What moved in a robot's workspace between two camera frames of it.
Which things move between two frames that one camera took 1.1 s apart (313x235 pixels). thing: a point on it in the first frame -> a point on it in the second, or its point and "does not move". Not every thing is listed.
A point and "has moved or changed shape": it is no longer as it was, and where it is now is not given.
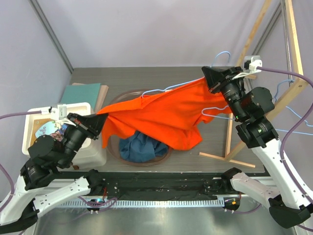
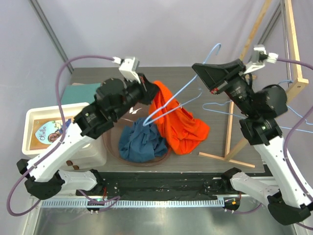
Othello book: (46, 127) does not move
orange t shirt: (175, 117) has moved or changed shape
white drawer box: (91, 155) does not move
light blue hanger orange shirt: (174, 113) has moved or changed shape
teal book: (81, 93) does not move
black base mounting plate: (157, 186) does not move
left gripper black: (92, 124) -> (147, 89)
